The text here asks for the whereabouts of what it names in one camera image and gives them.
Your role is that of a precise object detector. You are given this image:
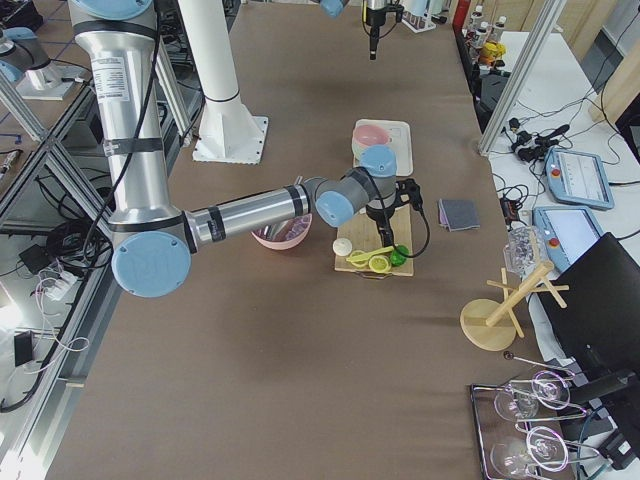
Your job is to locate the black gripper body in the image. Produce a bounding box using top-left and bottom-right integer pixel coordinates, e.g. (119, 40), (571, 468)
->
(365, 182), (406, 235)

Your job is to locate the small pink bowl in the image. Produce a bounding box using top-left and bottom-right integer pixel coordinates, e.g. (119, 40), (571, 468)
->
(352, 124), (390, 147)

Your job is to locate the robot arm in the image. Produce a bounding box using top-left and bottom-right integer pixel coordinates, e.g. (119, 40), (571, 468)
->
(317, 0), (404, 60)

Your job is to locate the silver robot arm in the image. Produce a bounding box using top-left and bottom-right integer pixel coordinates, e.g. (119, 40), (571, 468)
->
(69, 1), (400, 298)

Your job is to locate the large pink bowl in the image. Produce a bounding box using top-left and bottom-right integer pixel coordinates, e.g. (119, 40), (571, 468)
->
(252, 214), (313, 250)

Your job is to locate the green lime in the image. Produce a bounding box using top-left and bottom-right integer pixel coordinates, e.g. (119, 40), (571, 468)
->
(389, 244), (410, 267)

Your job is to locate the wooden cutting board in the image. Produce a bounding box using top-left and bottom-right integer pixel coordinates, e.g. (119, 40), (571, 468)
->
(334, 205), (414, 277)

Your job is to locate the half lemon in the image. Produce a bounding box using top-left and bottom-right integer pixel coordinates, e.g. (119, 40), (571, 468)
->
(368, 254), (392, 274)

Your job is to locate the yellow plastic knife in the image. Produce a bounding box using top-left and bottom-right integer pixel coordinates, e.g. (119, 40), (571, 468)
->
(364, 246), (394, 259)

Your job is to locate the lemon slice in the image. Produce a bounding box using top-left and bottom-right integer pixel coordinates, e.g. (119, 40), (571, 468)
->
(347, 250), (369, 268)

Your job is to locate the purple cloth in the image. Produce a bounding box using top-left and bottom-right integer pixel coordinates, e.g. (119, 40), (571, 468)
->
(438, 204), (451, 230)

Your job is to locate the grey folded cloth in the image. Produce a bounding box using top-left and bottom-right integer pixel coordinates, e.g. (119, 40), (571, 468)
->
(438, 199), (480, 232)

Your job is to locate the white bunny tray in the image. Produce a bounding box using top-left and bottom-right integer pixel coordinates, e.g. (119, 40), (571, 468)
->
(352, 119), (413, 177)

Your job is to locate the wooden cup rack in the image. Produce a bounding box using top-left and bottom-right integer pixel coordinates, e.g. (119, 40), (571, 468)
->
(460, 260), (570, 352)

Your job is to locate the blue teach pendant lower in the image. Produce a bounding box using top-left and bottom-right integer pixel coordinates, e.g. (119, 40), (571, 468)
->
(532, 206), (604, 273)

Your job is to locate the blue teach pendant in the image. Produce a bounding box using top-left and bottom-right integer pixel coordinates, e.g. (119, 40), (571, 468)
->
(532, 206), (604, 273)
(545, 147), (615, 210)

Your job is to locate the blue teach pendant upper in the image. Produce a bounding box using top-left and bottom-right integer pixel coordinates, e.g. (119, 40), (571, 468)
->
(545, 147), (615, 210)

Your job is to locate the black monitor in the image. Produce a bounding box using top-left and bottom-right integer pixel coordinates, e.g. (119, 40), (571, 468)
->
(545, 231), (640, 417)

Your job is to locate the wine glass upper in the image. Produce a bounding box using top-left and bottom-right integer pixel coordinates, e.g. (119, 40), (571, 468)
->
(494, 370), (570, 422)

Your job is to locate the wine glass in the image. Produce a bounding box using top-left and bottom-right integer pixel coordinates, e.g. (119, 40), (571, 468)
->
(494, 370), (570, 422)
(490, 426), (569, 479)

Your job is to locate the metal glass rack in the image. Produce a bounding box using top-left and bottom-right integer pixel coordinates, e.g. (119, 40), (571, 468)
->
(469, 370), (599, 479)

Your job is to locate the wine glass lower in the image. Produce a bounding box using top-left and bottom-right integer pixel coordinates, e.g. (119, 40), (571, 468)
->
(490, 426), (569, 479)

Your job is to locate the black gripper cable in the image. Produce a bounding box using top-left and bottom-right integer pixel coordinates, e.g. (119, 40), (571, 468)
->
(393, 176), (431, 260)

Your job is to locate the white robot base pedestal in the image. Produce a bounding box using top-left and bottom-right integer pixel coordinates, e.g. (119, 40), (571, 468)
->
(179, 0), (268, 165)

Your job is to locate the aluminium frame post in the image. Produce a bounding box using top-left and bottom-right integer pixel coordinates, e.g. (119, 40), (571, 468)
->
(478, 0), (566, 157)

